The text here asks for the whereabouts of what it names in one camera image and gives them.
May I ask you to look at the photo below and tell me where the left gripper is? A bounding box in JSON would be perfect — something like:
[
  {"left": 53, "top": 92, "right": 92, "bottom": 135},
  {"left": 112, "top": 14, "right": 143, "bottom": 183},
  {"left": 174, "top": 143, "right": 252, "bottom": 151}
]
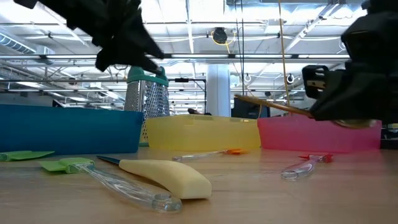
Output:
[{"left": 46, "top": 0, "right": 166, "bottom": 76}]

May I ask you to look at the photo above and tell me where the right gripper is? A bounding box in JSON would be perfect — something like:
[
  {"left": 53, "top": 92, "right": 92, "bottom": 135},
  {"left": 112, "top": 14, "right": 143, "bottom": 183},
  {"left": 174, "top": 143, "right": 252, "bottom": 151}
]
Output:
[{"left": 301, "top": 0, "right": 398, "bottom": 123}]

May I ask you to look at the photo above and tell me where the wooden spoon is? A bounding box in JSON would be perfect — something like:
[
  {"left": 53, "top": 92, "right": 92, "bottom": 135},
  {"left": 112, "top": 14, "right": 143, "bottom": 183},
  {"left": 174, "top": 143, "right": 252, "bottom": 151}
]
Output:
[{"left": 233, "top": 94, "right": 377, "bottom": 130}]

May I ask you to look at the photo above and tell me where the red spatula clear handle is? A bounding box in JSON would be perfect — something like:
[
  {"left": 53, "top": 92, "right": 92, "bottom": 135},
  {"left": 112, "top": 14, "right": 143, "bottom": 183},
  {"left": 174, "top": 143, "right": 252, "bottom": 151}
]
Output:
[{"left": 280, "top": 152, "right": 333, "bottom": 181}]

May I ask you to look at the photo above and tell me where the orange spatula clear handle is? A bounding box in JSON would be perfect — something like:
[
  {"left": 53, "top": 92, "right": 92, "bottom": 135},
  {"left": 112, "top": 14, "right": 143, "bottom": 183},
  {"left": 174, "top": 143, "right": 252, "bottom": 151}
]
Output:
[{"left": 171, "top": 148, "right": 249, "bottom": 162}]

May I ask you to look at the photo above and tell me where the green spatula clear handle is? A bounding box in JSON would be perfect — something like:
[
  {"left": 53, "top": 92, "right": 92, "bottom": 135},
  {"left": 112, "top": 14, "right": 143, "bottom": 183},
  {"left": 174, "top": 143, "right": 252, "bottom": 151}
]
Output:
[
  {"left": 0, "top": 150, "right": 56, "bottom": 162},
  {"left": 39, "top": 157, "right": 183, "bottom": 213}
]

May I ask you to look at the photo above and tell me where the cream handle knife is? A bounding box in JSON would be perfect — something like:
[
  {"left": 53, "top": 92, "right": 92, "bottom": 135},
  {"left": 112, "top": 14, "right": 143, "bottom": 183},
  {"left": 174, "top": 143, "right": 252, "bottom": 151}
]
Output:
[{"left": 96, "top": 154, "right": 213, "bottom": 200}]

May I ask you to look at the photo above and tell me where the pink plastic bin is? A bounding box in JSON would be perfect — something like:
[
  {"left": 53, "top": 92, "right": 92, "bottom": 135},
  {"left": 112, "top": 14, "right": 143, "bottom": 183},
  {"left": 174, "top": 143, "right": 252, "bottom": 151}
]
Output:
[{"left": 256, "top": 113, "right": 382, "bottom": 154}]

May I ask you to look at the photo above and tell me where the person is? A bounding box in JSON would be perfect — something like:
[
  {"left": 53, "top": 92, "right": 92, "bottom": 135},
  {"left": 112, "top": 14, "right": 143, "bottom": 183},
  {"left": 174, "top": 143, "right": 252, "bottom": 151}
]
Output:
[{"left": 187, "top": 108, "right": 213, "bottom": 116}]

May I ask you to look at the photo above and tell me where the black background monitor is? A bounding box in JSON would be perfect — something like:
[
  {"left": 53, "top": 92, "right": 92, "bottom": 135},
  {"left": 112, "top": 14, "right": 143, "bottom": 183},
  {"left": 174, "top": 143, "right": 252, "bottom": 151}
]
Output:
[{"left": 231, "top": 97, "right": 271, "bottom": 119}]

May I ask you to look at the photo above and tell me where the white pillar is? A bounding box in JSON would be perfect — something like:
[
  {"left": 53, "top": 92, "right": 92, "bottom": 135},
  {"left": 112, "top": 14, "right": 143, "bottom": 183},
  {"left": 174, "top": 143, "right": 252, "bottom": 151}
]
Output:
[{"left": 206, "top": 63, "right": 231, "bottom": 118}]

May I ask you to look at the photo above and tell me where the blue plastic bin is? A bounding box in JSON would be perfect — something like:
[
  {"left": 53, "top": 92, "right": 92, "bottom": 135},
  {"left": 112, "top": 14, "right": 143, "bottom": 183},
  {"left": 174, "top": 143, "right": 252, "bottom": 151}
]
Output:
[{"left": 0, "top": 104, "right": 144, "bottom": 156}]

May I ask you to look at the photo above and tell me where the yellow plastic bin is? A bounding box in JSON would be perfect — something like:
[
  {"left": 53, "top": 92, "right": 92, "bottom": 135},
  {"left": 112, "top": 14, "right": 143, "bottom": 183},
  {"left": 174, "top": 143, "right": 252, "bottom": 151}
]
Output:
[{"left": 145, "top": 114, "right": 262, "bottom": 152}]

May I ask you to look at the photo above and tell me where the steel box grater teal handle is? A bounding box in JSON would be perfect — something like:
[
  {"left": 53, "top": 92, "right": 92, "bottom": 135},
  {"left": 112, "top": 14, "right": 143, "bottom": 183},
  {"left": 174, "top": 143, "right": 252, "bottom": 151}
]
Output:
[{"left": 123, "top": 65, "right": 171, "bottom": 147}]

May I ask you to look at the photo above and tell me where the black aluminium table frame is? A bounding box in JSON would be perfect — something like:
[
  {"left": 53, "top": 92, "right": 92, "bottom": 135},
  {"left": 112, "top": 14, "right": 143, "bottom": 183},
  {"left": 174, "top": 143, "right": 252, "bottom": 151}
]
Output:
[{"left": 379, "top": 138, "right": 398, "bottom": 149}]

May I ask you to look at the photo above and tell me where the black background rack frame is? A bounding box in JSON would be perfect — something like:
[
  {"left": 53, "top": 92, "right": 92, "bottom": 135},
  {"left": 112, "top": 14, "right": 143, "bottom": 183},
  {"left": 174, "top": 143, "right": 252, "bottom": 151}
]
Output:
[{"left": 167, "top": 77, "right": 208, "bottom": 114}]

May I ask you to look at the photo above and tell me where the black ceiling cord reel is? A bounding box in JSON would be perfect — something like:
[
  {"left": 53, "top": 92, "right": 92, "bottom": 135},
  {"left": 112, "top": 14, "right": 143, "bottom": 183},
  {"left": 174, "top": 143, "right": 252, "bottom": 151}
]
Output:
[{"left": 212, "top": 27, "right": 228, "bottom": 45}]

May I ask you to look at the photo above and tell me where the black hanging cable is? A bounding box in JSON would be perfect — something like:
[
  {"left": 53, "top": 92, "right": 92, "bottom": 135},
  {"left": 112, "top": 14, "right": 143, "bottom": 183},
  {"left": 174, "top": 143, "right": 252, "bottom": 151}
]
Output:
[{"left": 234, "top": 0, "right": 246, "bottom": 97}]

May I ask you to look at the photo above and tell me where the silver ventilation duct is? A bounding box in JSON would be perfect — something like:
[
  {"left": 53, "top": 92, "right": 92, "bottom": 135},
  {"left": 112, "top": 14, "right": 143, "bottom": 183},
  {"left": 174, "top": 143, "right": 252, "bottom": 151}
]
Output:
[{"left": 0, "top": 32, "right": 55, "bottom": 56}]

